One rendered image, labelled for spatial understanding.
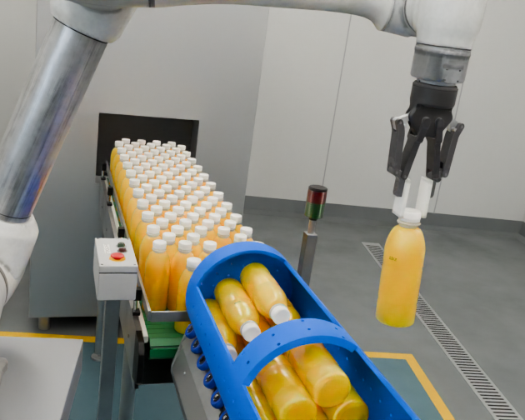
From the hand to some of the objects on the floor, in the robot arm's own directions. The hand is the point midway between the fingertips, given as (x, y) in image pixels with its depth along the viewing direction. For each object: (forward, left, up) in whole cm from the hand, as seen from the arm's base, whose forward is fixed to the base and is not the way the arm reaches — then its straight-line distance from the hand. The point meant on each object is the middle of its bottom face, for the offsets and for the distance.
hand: (412, 197), depth 111 cm
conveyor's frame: (-25, +132, -151) cm, 203 cm away
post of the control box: (-50, +65, -150) cm, 171 cm away
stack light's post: (+14, +86, -151) cm, 175 cm away
